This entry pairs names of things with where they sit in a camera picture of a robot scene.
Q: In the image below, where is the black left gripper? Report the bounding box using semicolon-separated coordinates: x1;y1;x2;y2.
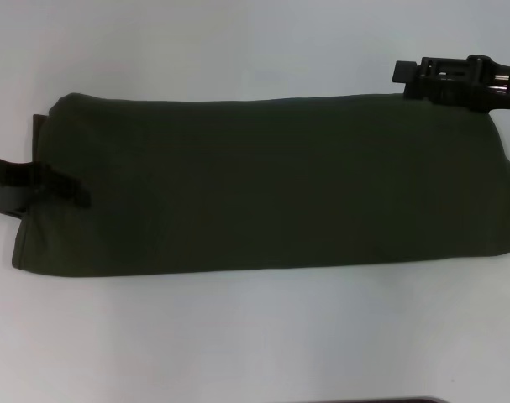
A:
0;153;92;218

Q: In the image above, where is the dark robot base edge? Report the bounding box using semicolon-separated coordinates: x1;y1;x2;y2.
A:
370;395;510;403

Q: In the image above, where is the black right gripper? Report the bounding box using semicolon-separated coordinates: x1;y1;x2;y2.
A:
391;53;510;114

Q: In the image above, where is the dark green FREE t-shirt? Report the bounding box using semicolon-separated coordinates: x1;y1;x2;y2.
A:
9;92;510;278

